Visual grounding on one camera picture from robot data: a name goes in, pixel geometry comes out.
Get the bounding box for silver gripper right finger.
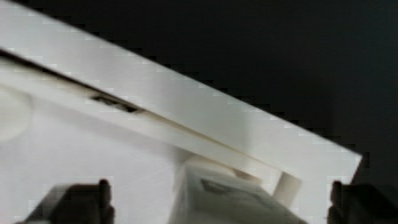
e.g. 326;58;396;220
326;181;398;224

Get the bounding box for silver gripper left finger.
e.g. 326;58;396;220
22;179;115;224

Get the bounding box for white leg with tag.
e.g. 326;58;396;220
166;156;307;224

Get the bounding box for white square tabletop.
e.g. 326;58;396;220
0;57;268;224

